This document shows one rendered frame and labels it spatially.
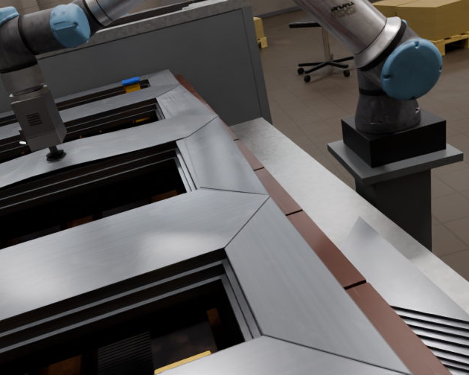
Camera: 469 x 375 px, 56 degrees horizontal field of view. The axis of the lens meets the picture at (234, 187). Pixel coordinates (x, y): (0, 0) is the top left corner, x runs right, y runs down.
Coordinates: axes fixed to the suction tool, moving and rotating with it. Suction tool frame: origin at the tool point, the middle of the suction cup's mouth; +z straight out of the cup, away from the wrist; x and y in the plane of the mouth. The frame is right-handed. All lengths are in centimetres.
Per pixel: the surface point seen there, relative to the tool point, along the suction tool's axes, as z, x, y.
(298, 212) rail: 4, 40, 43
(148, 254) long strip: 0, 19, 49
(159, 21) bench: -17, 32, -83
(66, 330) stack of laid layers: 3, 8, 55
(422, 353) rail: 4, 42, 72
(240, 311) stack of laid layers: 3, 28, 60
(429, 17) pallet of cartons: 51, 287, -302
